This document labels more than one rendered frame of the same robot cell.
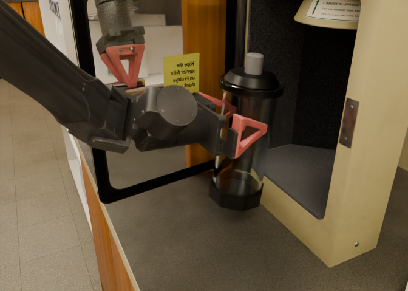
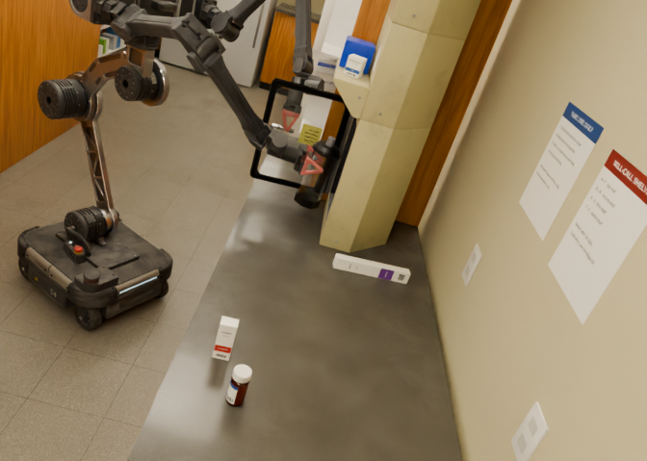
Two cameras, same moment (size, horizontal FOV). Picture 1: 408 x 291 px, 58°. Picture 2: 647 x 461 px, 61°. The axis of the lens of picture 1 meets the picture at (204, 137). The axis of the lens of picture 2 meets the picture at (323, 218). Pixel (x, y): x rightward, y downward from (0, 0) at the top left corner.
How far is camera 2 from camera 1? 1.45 m
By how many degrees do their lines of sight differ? 20
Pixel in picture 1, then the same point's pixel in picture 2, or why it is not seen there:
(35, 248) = (219, 232)
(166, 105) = (275, 137)
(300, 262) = (310, 237)
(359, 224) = (339, 230)
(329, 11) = not seen: hidden behind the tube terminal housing
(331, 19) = not seen: hidden behind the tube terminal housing
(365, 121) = (345, 178)
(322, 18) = not seen: hidden behind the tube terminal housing
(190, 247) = (273, 211)
